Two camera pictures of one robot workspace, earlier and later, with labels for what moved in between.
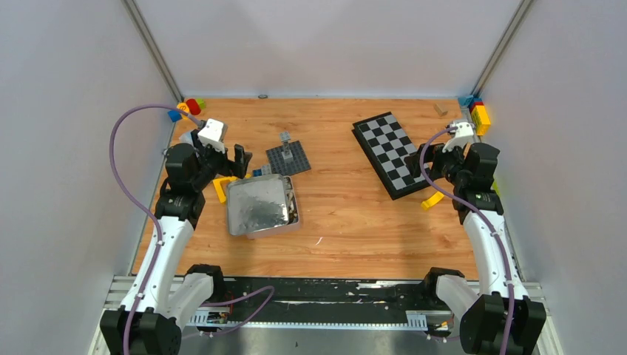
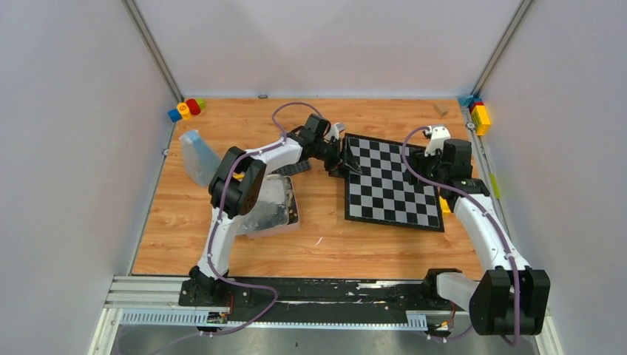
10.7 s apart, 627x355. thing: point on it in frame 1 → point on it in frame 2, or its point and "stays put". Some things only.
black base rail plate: (253, 300) stays put
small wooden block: (441, 109) stays put
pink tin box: (293, 222) stays put
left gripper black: (227, 160) → (338, 158)
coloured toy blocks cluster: (191, 106) stays put
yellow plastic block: (432, 200) → (444, 205)
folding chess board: (386, 143) → (384, 193)
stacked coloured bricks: (479, 112) stays put
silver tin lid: (256, 203) stays put
